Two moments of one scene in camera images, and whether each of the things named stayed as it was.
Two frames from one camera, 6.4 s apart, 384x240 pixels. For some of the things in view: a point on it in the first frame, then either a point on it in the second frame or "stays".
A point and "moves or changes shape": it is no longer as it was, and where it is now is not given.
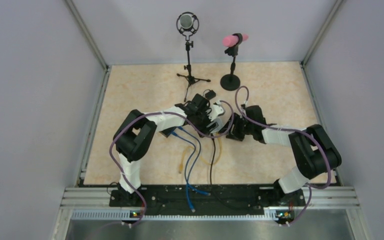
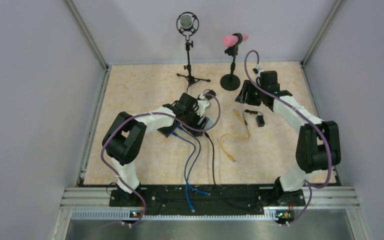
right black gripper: x=235 y=134 to x=244 y=96
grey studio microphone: x=187 y=23 stays
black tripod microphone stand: x=191 y=78 stays
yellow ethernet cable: x=189 y=146 moves or changes shape
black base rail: x=214 y=199 stays
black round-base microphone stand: x=231 y=82 stays
